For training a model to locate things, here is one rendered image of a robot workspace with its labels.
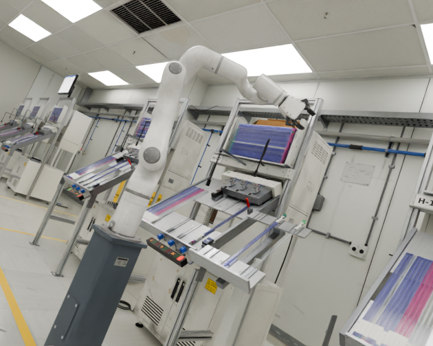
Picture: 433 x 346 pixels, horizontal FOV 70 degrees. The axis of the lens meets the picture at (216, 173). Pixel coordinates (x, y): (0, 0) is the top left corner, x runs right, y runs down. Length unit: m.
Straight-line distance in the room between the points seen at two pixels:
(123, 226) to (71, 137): 4.85
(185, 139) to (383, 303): 2.44
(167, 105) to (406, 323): 1.22
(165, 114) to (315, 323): 2.60
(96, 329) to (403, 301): 1.18
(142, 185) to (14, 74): 8.92
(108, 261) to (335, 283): 2.44
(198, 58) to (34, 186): 4.95
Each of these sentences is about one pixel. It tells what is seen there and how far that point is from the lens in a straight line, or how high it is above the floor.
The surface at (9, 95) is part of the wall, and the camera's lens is 10.08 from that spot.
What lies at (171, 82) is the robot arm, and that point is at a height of 1.39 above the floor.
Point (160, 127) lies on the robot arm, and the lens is 1.39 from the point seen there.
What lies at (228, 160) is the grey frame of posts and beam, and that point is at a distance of 2.37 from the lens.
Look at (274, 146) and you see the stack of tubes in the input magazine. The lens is 2.14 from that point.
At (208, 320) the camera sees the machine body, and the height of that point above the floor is 0.36.
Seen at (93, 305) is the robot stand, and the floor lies 0.42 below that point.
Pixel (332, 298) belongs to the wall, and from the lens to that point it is 3.36.
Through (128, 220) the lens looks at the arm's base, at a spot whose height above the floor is 0.78.
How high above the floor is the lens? 0.94
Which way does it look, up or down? 7 degrees up
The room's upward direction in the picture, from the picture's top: 22 degrees clockwise
